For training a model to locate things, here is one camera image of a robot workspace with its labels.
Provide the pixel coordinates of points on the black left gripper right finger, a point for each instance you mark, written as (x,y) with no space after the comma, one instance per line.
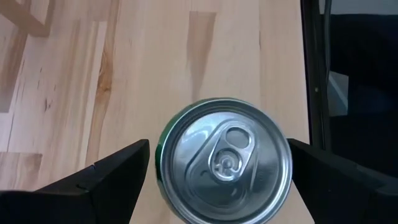
(342,196)

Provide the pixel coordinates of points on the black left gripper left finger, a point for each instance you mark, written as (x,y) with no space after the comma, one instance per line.
(93,199)

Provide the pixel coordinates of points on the green Sprite can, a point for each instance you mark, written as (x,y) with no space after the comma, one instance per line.
(224,161)

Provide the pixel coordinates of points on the wooden slatted shelf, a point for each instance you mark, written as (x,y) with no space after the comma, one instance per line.
(21,15)

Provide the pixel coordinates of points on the black aluminium table frame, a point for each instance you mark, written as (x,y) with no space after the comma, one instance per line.
(315,74)

